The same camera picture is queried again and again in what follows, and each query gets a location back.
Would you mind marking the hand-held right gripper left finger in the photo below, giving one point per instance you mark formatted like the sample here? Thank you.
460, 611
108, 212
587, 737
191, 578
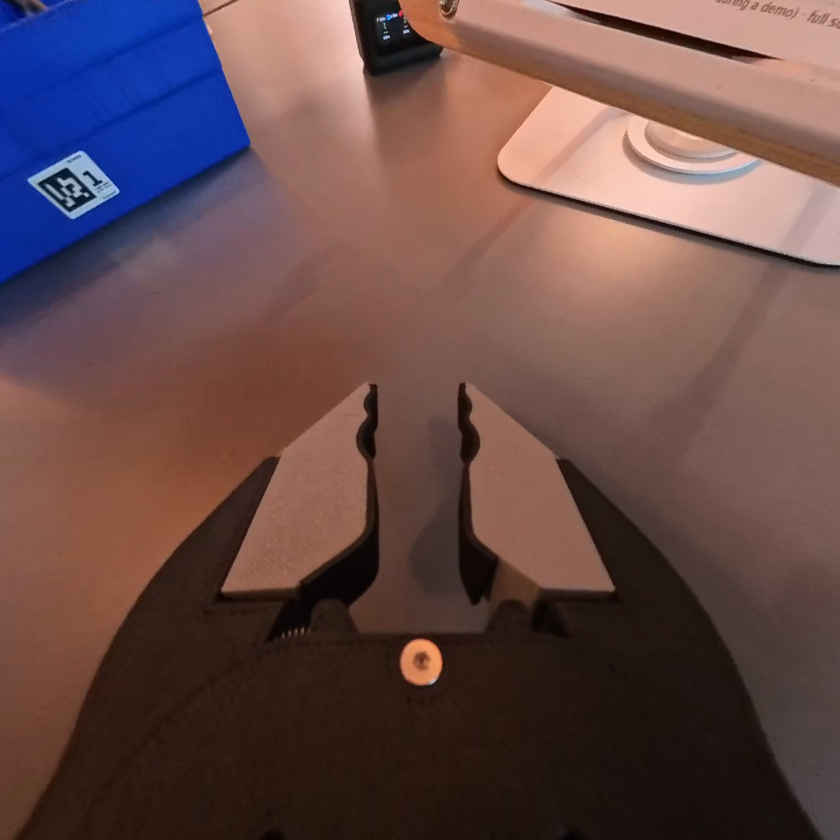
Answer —
308, 518

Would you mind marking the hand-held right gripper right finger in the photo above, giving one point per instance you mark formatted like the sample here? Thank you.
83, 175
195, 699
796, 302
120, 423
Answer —
531, 518

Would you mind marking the blue plastic box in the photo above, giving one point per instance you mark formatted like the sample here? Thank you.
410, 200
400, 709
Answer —
118, 98

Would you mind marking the white stand base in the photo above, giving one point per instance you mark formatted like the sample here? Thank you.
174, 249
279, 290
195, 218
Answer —
577, 170

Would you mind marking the wooden sign board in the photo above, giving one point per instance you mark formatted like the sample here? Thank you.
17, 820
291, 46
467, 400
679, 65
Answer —
656, 79

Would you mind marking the black charger with display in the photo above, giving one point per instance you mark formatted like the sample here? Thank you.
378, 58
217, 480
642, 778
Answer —
394, 39

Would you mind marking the printed instruction sheet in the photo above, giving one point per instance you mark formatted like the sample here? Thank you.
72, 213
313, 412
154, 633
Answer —
722, 19

